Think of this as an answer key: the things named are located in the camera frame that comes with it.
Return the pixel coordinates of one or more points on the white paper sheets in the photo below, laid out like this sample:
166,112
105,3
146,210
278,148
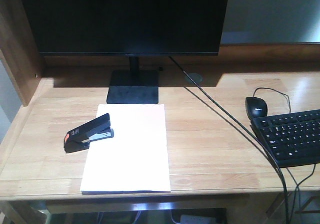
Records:
135,158

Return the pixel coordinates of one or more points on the black stapler with orange tab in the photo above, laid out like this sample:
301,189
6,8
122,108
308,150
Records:
79,138

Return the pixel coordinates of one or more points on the white power strip under desk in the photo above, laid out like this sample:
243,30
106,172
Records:
192,219

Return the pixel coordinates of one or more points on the black computer monitor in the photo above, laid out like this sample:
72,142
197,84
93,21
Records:
130,28

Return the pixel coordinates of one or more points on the black computer mouse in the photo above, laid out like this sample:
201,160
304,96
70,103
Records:
255,107

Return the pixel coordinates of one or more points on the black keyboard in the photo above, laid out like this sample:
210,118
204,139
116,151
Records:
291,139

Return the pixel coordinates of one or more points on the grey desk cable grommet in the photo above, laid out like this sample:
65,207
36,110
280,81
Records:
194,77

